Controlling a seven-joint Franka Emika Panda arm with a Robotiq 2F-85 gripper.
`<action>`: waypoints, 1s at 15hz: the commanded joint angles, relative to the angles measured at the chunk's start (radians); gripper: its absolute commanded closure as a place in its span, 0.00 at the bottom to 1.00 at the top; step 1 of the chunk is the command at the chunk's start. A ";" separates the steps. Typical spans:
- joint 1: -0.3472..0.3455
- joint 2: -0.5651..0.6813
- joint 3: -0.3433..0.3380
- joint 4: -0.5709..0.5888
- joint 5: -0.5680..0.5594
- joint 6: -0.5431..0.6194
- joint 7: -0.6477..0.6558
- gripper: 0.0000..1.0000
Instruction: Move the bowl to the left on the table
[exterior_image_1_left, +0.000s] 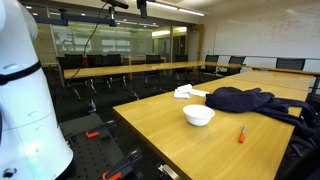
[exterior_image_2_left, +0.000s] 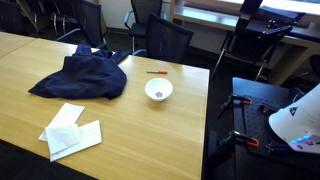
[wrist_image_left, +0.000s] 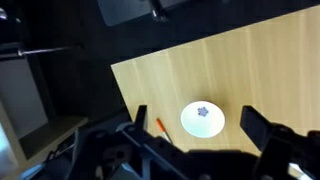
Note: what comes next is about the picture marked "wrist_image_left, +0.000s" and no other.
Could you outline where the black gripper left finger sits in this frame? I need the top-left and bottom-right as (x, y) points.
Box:
(133, 104), (149, 134)

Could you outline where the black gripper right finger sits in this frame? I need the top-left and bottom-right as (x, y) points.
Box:
(239, 105), (272, 152)

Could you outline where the white bowl with blue print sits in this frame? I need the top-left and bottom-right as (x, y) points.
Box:
(180, 100), (226, 138)

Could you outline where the wooden shelf unit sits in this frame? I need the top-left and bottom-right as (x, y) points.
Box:
(0, 43), (90, 169)

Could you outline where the orange marker pen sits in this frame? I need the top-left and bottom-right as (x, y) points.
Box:
(155, 117), (173, 144)

